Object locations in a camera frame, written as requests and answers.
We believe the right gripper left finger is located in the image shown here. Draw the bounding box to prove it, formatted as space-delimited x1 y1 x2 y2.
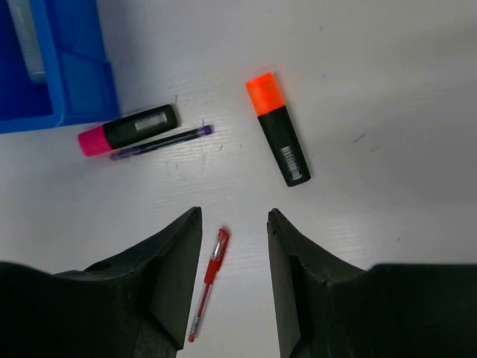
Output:
1 207 202 357

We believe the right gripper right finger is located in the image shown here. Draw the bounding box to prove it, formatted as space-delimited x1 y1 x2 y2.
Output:
268 210 476 357

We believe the purple gel pen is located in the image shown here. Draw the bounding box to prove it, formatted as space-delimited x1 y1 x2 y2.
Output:
110 125 215 161

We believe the black pink highlighter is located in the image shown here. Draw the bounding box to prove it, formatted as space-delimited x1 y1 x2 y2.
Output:
78 104 179 157

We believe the black orange highlighter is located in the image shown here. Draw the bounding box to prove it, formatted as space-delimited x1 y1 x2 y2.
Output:
245 72 312 187

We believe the red ballpoint pen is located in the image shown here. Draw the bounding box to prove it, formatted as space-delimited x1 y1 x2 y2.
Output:
188 226 231 342

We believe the blue plastic sorting tray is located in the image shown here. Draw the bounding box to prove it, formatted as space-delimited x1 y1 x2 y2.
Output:
1 1 120 134

